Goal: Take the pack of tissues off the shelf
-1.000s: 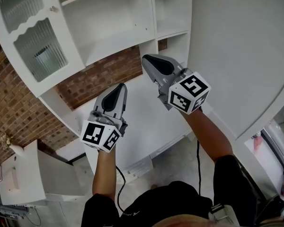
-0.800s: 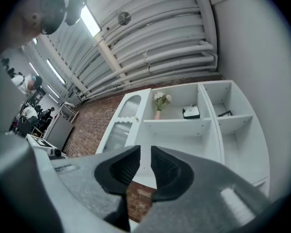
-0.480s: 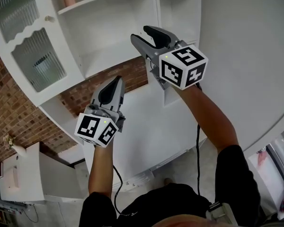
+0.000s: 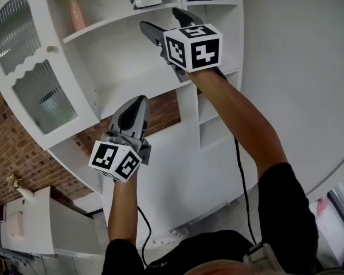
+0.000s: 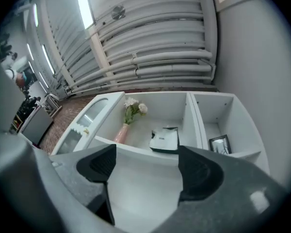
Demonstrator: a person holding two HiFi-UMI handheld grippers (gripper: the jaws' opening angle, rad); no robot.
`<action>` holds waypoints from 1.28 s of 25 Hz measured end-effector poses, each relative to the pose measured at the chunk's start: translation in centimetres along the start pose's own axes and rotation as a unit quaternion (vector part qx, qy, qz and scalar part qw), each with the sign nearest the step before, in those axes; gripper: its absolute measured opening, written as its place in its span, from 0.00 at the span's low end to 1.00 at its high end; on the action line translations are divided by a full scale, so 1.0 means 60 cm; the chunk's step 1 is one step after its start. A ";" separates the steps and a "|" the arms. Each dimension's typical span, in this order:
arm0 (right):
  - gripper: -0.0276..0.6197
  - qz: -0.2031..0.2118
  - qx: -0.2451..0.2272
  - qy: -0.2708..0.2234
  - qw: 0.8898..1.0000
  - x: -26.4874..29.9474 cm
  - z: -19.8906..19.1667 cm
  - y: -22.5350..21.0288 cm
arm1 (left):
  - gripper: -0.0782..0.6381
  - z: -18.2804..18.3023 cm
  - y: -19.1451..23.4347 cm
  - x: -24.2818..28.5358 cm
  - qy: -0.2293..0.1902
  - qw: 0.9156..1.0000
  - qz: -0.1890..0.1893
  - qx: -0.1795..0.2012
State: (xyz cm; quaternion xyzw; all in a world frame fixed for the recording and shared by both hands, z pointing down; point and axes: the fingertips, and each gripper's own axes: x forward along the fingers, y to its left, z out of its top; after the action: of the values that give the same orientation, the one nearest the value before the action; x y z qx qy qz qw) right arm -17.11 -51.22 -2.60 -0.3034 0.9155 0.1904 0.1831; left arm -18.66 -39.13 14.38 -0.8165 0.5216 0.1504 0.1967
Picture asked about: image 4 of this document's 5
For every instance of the person's black shirt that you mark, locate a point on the person's black shirt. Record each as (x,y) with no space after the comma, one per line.
(286,211)

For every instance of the white shelf unit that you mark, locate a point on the white shelf unit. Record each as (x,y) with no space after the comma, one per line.
(126,59)

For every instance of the white ribbed glass cabinet door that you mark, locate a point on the white ribbed glass cabinet door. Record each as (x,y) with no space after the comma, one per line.
(74,76)

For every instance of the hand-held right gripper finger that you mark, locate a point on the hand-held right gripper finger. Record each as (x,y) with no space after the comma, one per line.
(152,31)
(186,17)

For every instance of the pink vase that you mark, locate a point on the pink vase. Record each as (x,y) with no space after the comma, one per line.
(77,16)

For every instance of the low white cabinet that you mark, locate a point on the low white cabinet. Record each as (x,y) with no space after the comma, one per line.
(34,225)

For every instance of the person's left forearm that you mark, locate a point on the person's left forearm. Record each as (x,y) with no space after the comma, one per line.
(123,208)

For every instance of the white vase with flowers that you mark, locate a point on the white vase with flowers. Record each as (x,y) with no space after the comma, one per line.
(24,192)

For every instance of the person's right forearm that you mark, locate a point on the person's right forearm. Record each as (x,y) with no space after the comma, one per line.
(235,116)

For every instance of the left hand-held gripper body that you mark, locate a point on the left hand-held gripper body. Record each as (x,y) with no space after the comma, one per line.
(111,159)

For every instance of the round cabinet door knob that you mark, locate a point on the round cabinet door knob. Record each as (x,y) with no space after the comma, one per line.
(52,49)

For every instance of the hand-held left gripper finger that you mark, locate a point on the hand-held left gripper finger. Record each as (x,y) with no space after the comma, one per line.
(130,113)
(146,110)

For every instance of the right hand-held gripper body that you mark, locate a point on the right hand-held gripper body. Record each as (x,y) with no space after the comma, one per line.
(195,50)

